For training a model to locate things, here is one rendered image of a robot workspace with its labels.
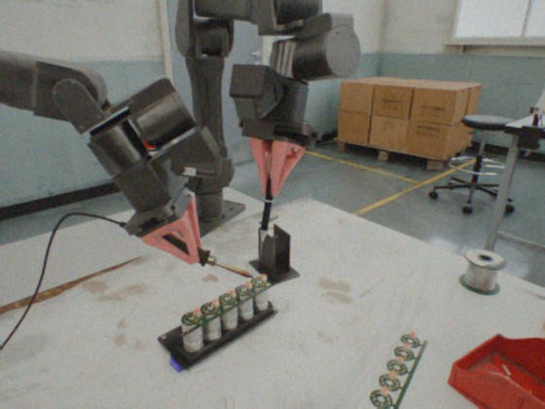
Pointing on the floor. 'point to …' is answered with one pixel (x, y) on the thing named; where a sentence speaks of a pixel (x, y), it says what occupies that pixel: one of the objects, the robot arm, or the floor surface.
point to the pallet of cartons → (407, 118)
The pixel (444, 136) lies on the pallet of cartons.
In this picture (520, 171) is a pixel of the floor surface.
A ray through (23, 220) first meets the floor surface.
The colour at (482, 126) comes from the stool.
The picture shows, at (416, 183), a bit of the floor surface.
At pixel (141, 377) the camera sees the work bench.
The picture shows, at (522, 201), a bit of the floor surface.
